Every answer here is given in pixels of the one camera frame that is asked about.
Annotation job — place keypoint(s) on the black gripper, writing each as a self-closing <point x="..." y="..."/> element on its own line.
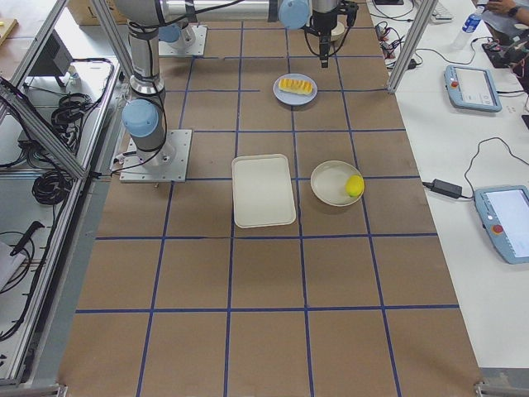
<point x="323" y="20"/>

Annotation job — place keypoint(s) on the orange striped bread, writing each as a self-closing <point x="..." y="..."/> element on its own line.
<point x="295" y="86"/>

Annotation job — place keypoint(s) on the blue plate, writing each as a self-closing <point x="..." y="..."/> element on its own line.
<point x="294" y="99"/>

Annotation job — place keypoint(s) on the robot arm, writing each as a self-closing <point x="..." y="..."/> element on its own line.
<point x="149" y="22"/>
<point x="177" y="35"/>

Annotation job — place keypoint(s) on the white shallow bowl plate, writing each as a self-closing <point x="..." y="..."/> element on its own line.
<point x="328" y="182"/>

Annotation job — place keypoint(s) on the small white bowl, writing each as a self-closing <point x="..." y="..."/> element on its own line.
<point x="338" y="32"/>

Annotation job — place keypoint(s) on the yellow lemon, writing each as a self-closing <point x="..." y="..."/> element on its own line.
<point x="355" y="186"/>

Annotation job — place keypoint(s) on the plastic water bottle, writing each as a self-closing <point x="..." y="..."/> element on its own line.
<point x="469" y="27"/>

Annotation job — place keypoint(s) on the teach pendant tablet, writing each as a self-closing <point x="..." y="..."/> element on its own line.
<point x="504" y="215"/>
<point x="471" y="89"/>

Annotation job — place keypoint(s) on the white rectangular tray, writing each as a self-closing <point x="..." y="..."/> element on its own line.
<point x="262" y="191"/>

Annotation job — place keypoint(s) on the black power adapter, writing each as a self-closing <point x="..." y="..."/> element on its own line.
<point x="445" y="188"/>

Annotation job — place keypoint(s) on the aluminium frame post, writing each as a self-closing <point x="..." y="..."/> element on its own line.
<point x="411" y="41"/>

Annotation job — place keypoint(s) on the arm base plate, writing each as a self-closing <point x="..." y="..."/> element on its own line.
<point x="168" y="165"/>
<point x="196" y="49"/>

